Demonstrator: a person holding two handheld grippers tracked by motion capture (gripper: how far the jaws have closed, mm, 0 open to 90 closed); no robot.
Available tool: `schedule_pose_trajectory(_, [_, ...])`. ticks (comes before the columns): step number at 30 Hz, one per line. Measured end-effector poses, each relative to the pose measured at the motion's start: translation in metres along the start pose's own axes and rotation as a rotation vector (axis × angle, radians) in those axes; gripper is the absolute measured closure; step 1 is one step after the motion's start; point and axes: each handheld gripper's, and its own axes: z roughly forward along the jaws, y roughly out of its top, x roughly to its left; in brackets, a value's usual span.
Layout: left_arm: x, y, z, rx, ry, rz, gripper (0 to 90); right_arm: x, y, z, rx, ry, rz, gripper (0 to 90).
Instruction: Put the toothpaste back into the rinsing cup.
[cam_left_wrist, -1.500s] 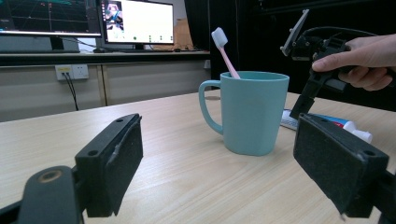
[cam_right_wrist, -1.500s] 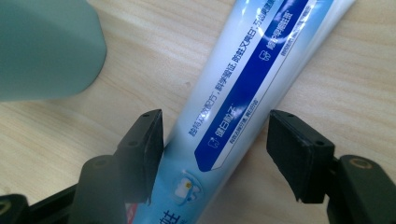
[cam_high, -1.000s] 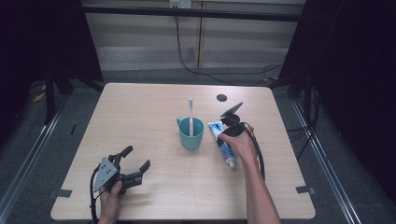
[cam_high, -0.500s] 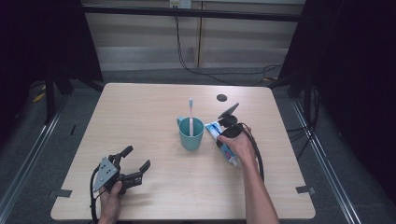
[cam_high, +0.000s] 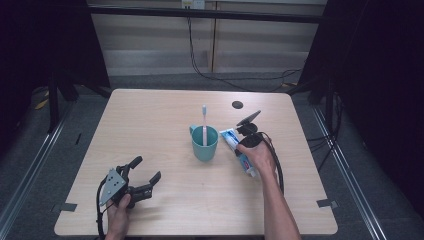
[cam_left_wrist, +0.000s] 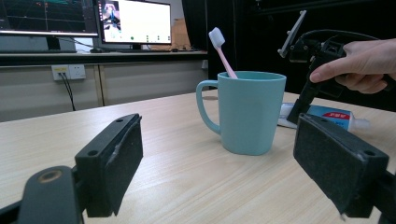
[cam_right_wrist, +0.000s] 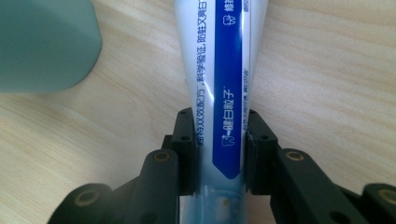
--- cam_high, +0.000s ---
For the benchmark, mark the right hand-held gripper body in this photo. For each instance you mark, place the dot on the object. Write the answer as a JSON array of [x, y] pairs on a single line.
[[251, 138]]

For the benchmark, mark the grey tape strip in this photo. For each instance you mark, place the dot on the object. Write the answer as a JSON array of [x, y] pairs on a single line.
[[65, 207], [327, 203]]

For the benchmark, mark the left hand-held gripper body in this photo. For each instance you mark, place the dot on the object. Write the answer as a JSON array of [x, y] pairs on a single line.
[[115, 186]]

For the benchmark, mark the black metal stand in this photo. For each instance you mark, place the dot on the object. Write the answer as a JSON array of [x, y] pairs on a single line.
[[330, 106], [53, 103]]

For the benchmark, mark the black curtain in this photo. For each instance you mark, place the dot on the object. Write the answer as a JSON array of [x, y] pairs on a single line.
[[40, 43], [376, 83]]

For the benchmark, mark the blue white toothpaste tube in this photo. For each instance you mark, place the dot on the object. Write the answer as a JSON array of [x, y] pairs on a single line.
[[230, 136]]

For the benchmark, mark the person's right hand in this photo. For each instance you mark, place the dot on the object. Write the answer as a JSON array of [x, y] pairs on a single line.
[[261, 160]]

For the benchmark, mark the metal floor rail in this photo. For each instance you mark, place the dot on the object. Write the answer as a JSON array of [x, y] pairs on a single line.
[[30, 173], [350, 186]]

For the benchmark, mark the teal plastic cup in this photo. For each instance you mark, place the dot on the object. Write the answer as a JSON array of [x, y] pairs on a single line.
[[204, 153]]

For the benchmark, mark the person's left hand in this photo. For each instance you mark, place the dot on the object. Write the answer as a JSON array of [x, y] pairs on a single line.
[[118, 211]]

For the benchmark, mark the white wall socket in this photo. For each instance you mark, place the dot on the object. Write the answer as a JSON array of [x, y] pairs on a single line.
[[193, 3]]

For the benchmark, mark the white toothbrush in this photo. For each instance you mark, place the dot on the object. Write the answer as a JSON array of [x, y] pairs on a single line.
[[204, 123]]

